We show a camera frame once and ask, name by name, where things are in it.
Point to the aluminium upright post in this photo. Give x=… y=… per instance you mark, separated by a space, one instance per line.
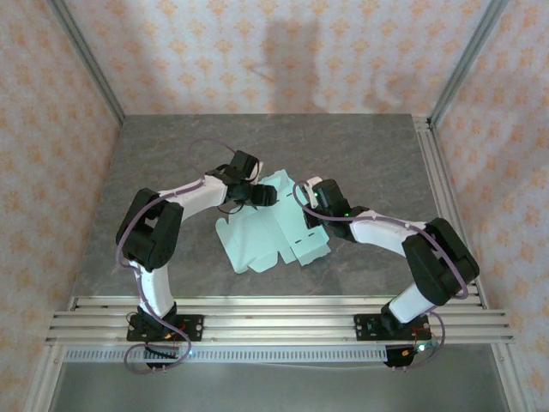
x=470 y=56
x=88 y=56

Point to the aluminium frame leg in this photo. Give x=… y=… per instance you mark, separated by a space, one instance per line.
x=512 y=382
x=45 y=382

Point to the aluminium side rail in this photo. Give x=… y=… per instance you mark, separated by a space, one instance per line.
x=433 y=163

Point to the aluminium rail frame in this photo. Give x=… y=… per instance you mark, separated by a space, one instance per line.
x=279 y=322

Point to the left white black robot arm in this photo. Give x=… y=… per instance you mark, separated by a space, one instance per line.
x=154 y=287

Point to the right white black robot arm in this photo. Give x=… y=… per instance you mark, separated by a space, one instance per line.
x=377 y=234

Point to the mint green paper box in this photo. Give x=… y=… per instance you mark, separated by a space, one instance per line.
x=266 y=240

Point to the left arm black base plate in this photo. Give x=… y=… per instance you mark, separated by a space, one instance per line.
x=195 y=328

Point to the grey metal panel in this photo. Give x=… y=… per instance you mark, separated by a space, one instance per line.
x=279 y=390

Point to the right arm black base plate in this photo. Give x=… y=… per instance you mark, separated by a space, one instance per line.
x=364 y=326

